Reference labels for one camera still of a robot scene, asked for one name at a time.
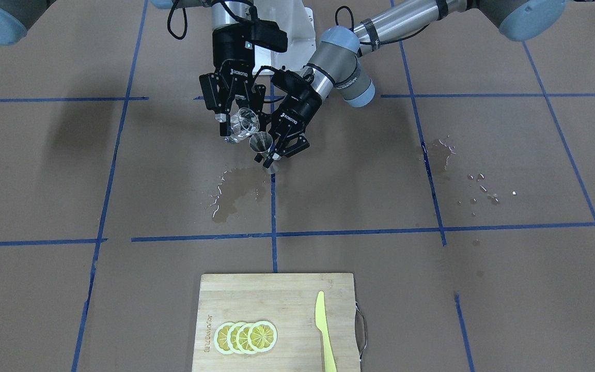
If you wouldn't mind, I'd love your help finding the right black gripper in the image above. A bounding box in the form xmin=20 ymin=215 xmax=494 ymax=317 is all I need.
xmin=199 ymin=28 xmax=267 ymax=137

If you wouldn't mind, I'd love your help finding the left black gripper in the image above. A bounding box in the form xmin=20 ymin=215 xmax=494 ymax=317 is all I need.
xmin=257 ymin=70 xmax=323 ymax=158

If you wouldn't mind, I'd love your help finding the steel jigger measuring cup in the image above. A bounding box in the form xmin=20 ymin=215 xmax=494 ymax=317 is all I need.
xmin=249 ymin=132 xmax=281 ymax=175

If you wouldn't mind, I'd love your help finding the clear glass cup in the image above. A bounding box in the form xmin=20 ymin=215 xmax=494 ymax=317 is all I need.
xmin=224 ymin=107 xmax=260 ymax=144

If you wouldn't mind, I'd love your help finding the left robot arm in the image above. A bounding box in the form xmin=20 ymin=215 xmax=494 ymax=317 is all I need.
xmin=256 ymin=1 xmax=567 ymax=167

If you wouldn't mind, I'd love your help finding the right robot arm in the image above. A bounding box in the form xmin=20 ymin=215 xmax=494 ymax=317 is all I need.
xmin=0 ymin=1 xmax=268 ymax=137

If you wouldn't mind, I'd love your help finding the bamboo cutting board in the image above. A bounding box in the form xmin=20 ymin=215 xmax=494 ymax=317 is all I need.
xmin=191 ymin=273 xmax=361 ymax=371

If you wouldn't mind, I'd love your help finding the back lemon slice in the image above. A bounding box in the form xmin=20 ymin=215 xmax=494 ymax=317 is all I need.
xmin=214 ymin=322 xmax=233 ymax=355

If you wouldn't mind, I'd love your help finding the yellow plastic knife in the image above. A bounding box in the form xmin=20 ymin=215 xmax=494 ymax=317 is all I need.
xmin=315 ymin=290 xmax=337 ymax=371

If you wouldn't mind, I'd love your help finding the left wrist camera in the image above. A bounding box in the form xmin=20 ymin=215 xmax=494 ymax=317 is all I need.
xmin=271 ymin=70 xmax=311 ymax=98

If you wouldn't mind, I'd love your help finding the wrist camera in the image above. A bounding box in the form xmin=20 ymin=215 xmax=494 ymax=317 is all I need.
xmin=245 ymin=19 xmax=288 ymax=53
xmin=271 ymin=70 xmax=311 ymax=98

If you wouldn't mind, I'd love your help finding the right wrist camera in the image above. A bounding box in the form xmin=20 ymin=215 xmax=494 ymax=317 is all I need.
xmin=245 ymin=19 xmax=288 ymax=53

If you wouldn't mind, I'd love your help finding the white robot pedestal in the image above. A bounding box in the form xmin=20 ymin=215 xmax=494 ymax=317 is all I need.
xmin=253 ymin=1 xmax=316 ymax=73

